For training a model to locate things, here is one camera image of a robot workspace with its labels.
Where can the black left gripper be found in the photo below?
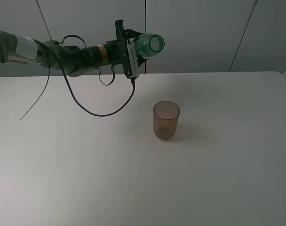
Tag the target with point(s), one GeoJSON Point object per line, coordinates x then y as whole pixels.
{"type": "Point", "coordinates": [118, 48]}

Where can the green transparent glass bottle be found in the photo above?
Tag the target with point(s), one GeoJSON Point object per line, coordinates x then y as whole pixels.
{"type": "Point", "coordinates": [148, 45]}

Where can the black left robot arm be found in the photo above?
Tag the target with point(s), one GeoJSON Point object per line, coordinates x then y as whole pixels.
{"type": "Point", "coordinates": [71, 59]}

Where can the translucent pink cup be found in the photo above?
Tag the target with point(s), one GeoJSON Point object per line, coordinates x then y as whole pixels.
{"type": "Point", "coordinates": [165, 119]}

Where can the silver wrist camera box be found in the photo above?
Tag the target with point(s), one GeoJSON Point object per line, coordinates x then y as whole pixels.
{"type": "Point", "coordinates": [133, 61]}

